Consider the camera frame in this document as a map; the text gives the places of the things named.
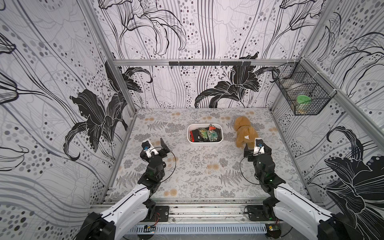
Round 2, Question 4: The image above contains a red black tea bag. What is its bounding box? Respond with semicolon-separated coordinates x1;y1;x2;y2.
209;124;217;132

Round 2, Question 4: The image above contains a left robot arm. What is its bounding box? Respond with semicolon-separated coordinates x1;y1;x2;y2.
74;139;171;240

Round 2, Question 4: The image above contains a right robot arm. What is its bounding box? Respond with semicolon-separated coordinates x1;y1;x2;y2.
244;139;364;240

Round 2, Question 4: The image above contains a white storage box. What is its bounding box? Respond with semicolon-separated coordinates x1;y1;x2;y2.
187;123;224;146

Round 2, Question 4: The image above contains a grape green tea bag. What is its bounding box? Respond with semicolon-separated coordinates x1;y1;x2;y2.
207;131;222;143

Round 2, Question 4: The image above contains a brown teddy bear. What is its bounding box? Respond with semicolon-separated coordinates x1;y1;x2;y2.
234;116;259;149

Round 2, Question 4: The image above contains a green lid cup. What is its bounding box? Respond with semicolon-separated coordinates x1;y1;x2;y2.
296;95;312;115

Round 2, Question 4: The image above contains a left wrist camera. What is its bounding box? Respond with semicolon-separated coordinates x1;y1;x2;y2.
140;139;159;160

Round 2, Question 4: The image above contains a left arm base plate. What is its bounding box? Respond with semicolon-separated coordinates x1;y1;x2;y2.
142;206;170;223

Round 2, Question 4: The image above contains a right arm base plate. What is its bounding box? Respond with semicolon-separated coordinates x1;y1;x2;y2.
244;205;278;222

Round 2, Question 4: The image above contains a white cable duct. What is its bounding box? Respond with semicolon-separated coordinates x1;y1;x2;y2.
127;224;267;235

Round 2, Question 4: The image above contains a black wire basket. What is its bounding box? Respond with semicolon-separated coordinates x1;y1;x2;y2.
272;63;336;116

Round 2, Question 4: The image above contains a black bar on rail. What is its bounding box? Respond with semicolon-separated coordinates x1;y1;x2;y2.
169;61;251;66

